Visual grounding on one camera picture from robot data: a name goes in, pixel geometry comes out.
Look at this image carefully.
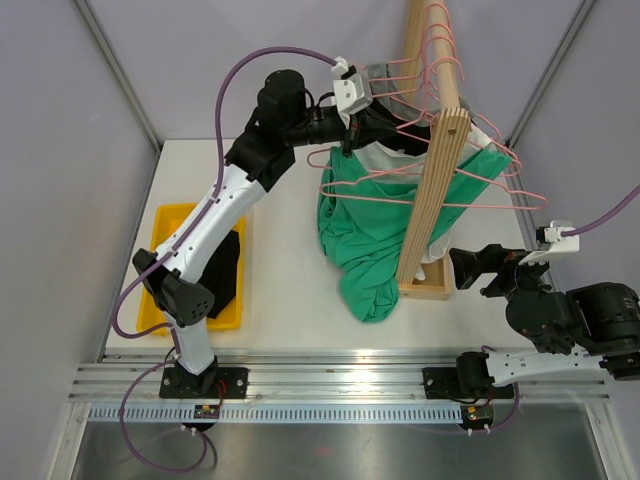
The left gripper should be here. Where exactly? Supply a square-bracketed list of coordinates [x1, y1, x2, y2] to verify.
[284, 105, 396, 158]

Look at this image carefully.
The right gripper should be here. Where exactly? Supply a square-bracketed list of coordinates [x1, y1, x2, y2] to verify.
[447, 243, 556, 297]

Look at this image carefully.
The green tank top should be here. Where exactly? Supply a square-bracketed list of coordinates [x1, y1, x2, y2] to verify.
[314, 145, 514, 325]

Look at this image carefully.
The black tank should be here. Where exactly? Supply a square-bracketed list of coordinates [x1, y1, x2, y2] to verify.
[199, 230, 241, 319]
[373, 100, 431, 156]

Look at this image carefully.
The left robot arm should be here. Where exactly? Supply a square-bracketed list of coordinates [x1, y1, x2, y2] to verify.
[133, 67, 396, 399]

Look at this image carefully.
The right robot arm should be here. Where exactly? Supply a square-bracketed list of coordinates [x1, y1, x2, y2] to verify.
[422, 244, 639, 405]

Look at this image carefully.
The wooden hanger rack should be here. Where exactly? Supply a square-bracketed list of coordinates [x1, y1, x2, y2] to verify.
[396, 1, 471, 301]

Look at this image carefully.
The white tank top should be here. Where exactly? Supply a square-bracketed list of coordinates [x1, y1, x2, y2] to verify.
[356, 125, 509, 264]

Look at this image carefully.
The grey tank top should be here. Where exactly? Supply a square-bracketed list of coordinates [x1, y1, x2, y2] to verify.
[362, 57, 468, 128]

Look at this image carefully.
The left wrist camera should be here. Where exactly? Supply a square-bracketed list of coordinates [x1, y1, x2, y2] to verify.
[331, 57, 373, 124]

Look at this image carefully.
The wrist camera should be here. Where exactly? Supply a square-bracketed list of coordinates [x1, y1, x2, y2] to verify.
[532, 220, 580, 263]
[331, 57, 373, 124]

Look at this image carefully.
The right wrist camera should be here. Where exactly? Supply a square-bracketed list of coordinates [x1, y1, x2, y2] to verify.
[532, 220, 580, 263]

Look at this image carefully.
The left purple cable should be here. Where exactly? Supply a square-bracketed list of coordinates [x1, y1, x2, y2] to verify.
[110, 45, 341, 474]

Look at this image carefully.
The right aluminium frame post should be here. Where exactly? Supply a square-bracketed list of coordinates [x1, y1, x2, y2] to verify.
[509, 0, 600, 145]

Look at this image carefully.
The aluminium frame post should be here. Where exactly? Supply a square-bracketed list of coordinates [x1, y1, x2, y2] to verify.
[509, 0, 600, 145]
[71, 0, 163, 155]

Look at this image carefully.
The left aluminium frame post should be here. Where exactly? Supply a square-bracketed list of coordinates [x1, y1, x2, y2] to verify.
[71, 0, 163, 155]

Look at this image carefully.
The aluminium mounting rail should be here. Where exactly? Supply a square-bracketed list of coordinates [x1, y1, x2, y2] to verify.
[68, 348, 610, 404]

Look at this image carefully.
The slotted cable duct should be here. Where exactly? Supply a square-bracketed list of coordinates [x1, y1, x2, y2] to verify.
[89, 403, 462, 425]

